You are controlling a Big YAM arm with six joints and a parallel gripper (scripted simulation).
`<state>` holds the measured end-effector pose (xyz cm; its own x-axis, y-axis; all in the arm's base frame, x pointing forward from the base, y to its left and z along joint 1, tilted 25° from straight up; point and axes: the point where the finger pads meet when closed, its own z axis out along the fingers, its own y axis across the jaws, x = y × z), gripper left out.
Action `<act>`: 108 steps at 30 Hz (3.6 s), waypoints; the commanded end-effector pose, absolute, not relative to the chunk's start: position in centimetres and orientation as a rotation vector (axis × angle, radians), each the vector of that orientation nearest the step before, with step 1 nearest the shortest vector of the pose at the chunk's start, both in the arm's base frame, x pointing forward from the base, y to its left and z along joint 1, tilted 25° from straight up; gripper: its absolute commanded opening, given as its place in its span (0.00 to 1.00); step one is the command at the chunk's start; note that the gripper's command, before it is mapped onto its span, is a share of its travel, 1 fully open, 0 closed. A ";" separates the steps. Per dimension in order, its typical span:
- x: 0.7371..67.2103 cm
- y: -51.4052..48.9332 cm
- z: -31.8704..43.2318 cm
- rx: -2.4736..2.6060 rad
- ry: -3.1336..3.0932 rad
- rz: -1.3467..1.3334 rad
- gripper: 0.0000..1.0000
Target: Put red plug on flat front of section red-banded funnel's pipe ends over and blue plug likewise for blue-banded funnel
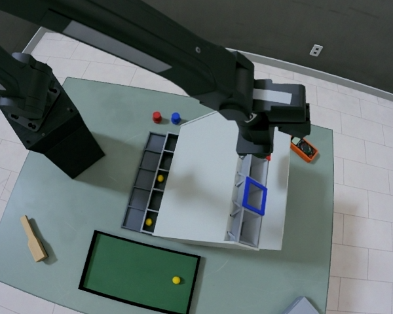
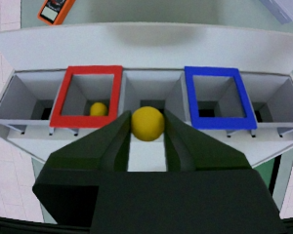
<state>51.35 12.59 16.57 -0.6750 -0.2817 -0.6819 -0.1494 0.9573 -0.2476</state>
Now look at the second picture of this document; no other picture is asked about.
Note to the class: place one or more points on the yellow ball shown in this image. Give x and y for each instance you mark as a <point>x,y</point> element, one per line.
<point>98,110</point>
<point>147,124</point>

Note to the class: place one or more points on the orange digital multimeter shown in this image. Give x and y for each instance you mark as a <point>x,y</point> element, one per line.
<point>53,12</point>

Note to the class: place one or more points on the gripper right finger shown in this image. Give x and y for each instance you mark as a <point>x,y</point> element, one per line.
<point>193,150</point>

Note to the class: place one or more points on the blue funnel band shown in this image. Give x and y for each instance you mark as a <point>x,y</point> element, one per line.
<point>247,123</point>

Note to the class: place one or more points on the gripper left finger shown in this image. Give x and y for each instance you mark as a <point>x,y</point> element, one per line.
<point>98,149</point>

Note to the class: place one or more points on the red funnel rim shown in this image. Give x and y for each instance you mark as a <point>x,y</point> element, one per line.
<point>58,121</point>

